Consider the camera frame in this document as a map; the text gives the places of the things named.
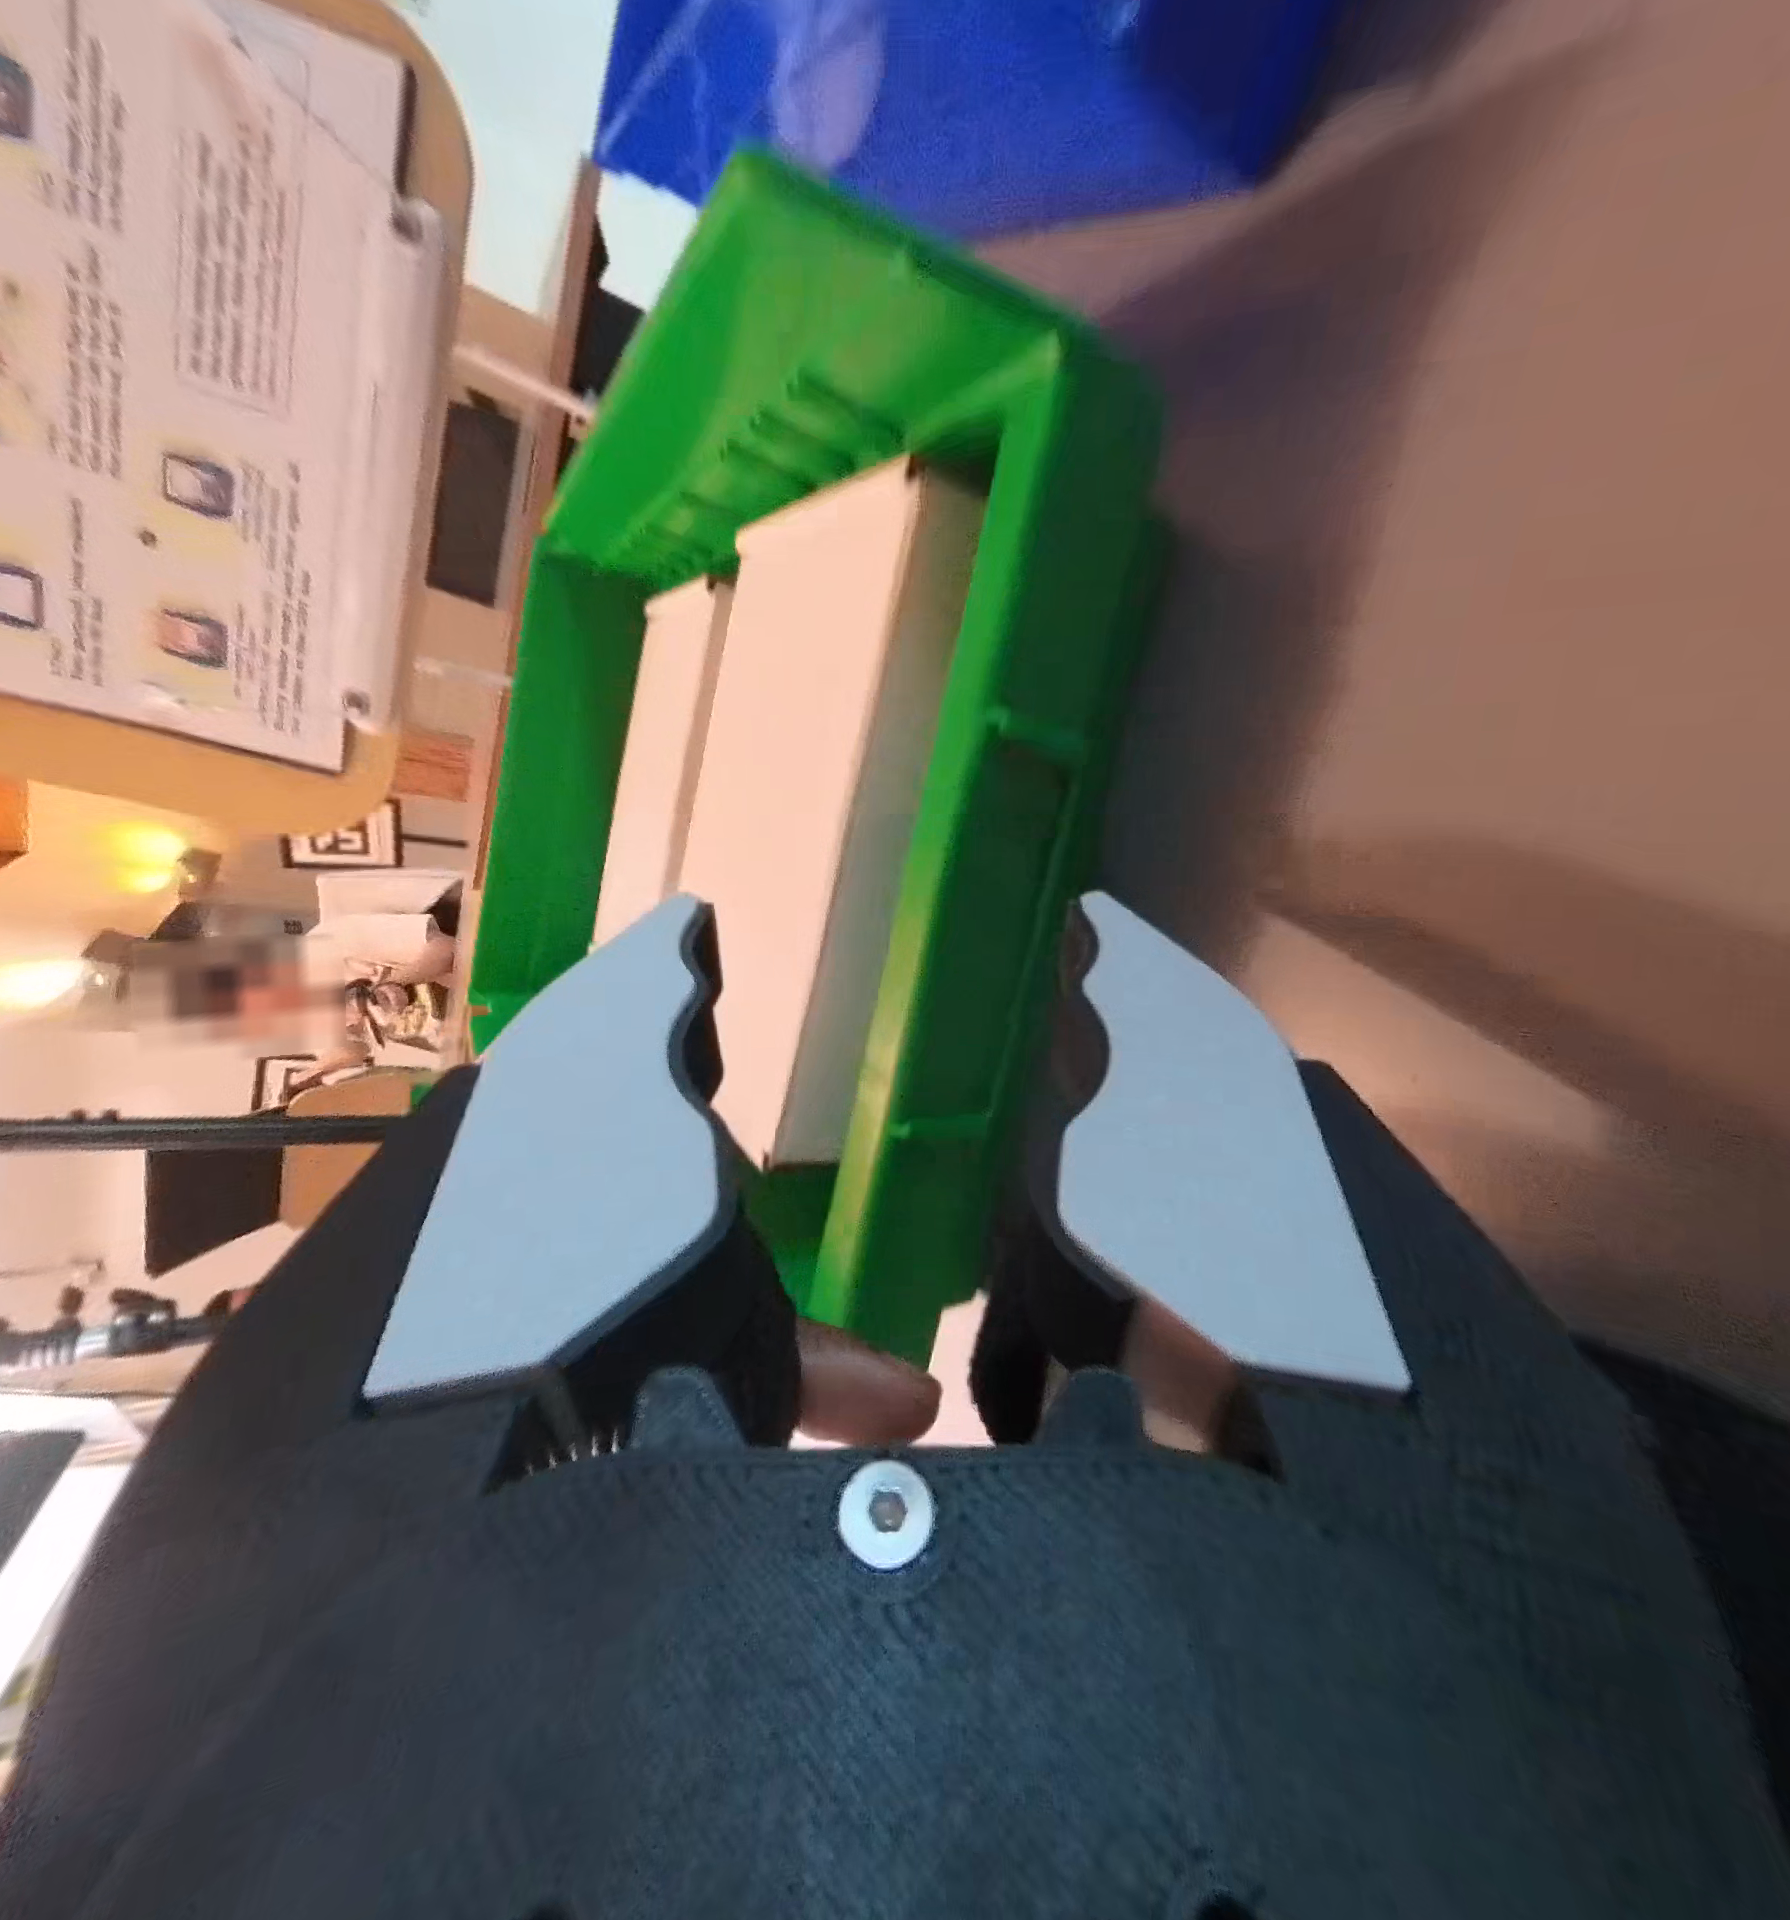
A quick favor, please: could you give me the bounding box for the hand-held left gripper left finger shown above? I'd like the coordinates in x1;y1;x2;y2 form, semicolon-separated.
364;894;750;1406

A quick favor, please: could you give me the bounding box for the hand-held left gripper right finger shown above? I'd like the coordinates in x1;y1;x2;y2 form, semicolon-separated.
1027;889;1417;1401

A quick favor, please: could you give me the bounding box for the green plastic bin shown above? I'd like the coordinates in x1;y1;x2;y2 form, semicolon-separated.
467;143;1177;1360

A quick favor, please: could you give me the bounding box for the blue plastic bin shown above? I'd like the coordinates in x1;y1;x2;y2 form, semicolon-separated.
593;0;1355;239

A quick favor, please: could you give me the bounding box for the person's left hand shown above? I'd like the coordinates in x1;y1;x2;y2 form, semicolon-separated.
796;1327;942;1451

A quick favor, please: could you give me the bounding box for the fiducial marker tag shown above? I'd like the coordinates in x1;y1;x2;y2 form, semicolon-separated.
281;798;405;873

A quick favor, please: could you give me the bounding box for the thin black pole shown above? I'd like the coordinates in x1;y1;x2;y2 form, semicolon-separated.
0;1114;440;1157

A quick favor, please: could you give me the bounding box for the black light stand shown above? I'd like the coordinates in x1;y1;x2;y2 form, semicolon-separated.
0;1287;244;1373

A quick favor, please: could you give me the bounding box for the printed instruction sheet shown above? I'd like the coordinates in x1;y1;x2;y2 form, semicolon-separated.
0;0;422;776

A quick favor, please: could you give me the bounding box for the instruction sheet on stand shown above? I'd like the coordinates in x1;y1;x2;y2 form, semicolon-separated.
0;0;477;828

